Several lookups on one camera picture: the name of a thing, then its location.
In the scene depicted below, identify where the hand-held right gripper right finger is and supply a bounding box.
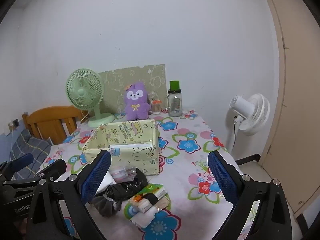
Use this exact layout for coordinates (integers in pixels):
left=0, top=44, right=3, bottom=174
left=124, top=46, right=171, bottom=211
left=208, top=151, right=293, bottom=240

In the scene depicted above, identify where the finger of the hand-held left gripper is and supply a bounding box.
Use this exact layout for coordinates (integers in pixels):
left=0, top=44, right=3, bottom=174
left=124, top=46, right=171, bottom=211
left=4, top=158, right=67, bottom=188
left=0, top=153, right=34, bottom=178

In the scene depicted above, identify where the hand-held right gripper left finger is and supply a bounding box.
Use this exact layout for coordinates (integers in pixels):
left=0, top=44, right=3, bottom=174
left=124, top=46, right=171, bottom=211
left=26, top=150, right=112, bottom=240

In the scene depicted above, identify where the pink tissue packet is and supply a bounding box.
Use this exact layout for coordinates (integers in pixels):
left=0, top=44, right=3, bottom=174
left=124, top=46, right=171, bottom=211
left=109, top=166, right=137, bottom=183

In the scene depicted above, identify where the grey velvet drawstring pouch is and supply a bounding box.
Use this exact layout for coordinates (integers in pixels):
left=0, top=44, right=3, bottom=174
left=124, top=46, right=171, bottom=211
left=92, top=194, right=123, bottom=218

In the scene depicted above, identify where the black plastic bag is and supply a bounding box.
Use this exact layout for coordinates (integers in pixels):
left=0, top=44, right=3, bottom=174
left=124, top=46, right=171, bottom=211
left=105, top=167, right=148, bottom=202

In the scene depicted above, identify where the yellow cartoon print box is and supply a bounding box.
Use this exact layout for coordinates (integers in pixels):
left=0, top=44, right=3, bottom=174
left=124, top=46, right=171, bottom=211
left=82, top=119, right=160, bottom=175

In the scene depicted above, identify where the cartoon print tissue packet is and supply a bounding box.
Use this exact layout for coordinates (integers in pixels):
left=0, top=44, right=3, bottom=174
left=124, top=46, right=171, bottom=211
left=128, top=194, right=157, bottom=213

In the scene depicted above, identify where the green packet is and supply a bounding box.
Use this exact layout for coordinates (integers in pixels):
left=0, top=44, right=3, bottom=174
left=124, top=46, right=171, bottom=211
left=135, top=183, right=167, bottom=205

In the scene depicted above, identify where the white tissue packet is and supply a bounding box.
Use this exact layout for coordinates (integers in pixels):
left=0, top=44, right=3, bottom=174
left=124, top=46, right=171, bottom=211
left=130, top=200, right=171, bottom=228

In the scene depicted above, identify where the white folded paper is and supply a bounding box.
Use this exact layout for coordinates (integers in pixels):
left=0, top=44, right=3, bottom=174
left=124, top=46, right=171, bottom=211
left=96, top=172, right=118, bottom=195

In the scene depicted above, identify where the grey plaid pillow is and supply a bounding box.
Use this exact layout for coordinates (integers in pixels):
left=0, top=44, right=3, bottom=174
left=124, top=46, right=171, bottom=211
left=7, top=129, right=52, bottom=180

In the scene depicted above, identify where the floral tablecloth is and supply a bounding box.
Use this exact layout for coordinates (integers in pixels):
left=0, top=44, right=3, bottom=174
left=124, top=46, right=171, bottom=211
left=37, top=109, right=262, bottom=240

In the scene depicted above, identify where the wooden bed headboard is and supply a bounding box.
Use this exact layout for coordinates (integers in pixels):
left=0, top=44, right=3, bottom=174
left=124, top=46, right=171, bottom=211
left=22, top=106, right=88, bottom=145

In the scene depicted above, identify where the white standing fan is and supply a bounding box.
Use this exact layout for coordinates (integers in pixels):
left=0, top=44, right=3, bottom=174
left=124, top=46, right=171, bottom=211
left=224, top=93, right=271, bottom=159

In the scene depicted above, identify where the purple plush toy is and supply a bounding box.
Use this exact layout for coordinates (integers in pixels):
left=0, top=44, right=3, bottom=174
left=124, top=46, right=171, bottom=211
left=124, top=81, right=152, bottom=121

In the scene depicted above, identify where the green desk fan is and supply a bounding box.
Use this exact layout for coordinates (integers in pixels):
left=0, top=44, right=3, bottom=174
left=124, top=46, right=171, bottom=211
left=66, top=68, right=115, bottom=128

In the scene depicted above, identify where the glass jar with green lid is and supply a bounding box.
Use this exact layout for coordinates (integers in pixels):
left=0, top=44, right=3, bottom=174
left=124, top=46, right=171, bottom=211
left=167, top=80, right=183, bottom=117

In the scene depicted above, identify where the toothpick holder cup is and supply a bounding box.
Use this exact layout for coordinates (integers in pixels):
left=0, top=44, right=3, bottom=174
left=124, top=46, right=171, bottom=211
left=150, top=99, right=162, bottom=115

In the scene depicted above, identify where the beige door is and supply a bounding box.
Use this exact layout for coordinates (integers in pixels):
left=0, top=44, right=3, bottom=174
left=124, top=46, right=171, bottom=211
left=257, top=0, right=320, bottom=218

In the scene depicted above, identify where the green patterned cardboard sheet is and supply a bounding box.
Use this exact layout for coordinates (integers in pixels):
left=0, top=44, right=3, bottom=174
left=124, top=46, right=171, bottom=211
left=97, top=64, right=166, bottom=114

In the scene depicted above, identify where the black fan cable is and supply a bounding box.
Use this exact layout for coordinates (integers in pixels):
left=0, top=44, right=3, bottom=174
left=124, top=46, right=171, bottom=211
left=232, top=115, right=237, bottom=154

